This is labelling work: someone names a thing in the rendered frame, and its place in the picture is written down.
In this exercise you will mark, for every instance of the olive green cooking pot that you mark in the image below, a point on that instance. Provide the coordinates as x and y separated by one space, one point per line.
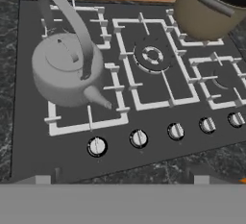
198 19

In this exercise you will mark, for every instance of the black gas hob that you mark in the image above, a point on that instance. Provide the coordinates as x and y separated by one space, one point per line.
153 83

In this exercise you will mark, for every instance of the small orange object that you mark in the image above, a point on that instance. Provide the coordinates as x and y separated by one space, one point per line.
243 180

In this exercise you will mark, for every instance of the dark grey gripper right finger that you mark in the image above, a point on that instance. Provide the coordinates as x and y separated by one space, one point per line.
201 180

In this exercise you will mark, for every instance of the grey metal kettle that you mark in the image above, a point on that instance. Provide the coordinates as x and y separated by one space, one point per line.
64 74

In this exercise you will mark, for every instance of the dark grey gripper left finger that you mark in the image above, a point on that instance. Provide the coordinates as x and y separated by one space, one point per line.
43 180

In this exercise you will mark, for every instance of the silver hob knob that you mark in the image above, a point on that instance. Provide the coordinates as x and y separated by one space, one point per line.
176 131
138 138
207 125
236 119
97 146

